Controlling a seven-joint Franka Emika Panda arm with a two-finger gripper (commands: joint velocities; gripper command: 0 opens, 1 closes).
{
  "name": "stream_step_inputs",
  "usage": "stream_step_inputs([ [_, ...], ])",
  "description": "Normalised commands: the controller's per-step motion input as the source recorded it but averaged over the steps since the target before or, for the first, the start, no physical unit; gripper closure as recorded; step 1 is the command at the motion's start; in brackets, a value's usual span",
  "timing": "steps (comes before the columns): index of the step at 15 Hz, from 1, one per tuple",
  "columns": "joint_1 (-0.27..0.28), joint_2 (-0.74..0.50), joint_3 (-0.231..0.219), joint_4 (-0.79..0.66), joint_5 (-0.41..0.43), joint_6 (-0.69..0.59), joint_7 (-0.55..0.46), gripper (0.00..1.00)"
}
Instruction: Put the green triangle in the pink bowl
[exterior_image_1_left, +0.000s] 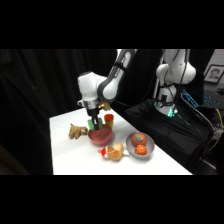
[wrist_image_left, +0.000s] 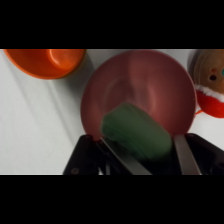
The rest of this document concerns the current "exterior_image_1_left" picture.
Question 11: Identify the pink bowl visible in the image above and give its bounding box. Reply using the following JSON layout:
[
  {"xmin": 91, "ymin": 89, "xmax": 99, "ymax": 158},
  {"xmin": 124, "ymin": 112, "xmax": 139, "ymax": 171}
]
[{"xmin": 87, "ymin": 124, "xmax": 115, "ymax": 147}]

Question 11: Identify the orange plush with teal mark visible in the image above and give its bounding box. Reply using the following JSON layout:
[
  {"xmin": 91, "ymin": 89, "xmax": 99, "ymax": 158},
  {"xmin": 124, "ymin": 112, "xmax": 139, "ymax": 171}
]
[{"xmin": 130, "ymin": 132, "xmax": 148, "ymax": 148}]

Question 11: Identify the yellow cable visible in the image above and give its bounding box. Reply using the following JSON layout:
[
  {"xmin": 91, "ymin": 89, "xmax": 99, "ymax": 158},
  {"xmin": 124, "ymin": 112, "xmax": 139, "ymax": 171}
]
[{"xmin": 208, "ymin": 108, "xmax": 224, "ymax": 152}]

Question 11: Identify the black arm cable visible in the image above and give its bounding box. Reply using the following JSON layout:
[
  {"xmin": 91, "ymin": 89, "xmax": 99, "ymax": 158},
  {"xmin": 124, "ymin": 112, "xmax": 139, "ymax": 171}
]
[{"xmin": 153, "ymin": 49, "xmax": 183, "ymax": 102}]

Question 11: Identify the orange plastic cup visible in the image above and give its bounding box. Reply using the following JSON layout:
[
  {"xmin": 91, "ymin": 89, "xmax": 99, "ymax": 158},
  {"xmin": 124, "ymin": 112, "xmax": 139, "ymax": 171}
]
[{"xmin": 103, "ymin": 113, "xmax": 115, "ymax": 130}]

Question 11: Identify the blue lit keyboard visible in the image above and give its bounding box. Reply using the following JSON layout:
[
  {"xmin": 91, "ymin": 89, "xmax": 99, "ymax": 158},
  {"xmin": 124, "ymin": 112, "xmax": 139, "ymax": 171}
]
[{"xmin": 181, "ymin": 88, "xmax": 224, "ymax": 111}]

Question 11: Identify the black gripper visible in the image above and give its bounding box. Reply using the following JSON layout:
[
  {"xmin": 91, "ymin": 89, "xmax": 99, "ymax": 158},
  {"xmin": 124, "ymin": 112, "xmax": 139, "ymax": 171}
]
[{"xmin": 86, "ymin": 107, "xmax": 105, "ymax": 132}]

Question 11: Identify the black curtain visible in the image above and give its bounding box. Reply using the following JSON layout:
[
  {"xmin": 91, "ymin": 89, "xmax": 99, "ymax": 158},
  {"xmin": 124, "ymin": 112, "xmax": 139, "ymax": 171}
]
[{"xmin": 0, "ymin": 49, "xmax": 165, "ymax": 176}]

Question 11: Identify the orange dotted plush toy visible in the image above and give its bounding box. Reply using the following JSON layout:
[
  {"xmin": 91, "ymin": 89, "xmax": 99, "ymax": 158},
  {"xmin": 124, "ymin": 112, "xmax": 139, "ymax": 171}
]
[{"xmin": 134, "ymin": 144, "xmax": 148, "ymax": 156}]

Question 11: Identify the gingerbread man plush toy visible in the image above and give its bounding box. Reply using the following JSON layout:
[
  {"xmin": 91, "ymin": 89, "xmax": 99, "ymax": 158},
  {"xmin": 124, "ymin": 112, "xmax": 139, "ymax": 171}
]
[{"xmin": 97, "ymin": 142, "xmax": 125, "ymax": 161}]

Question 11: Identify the tiger striped plush toy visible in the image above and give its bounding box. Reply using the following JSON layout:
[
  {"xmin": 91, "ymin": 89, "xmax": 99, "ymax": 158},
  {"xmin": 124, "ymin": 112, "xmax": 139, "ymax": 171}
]
[{"xmin": 68, "ymin": 123, "xmax": 89, "ymax": 140}]

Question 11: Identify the framed picture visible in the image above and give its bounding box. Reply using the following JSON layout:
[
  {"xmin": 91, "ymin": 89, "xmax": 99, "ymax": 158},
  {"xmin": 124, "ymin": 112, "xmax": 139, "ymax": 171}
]
[{"xmin": 203, "ymin": 64, "xmax": 224, "ymax": 84}]

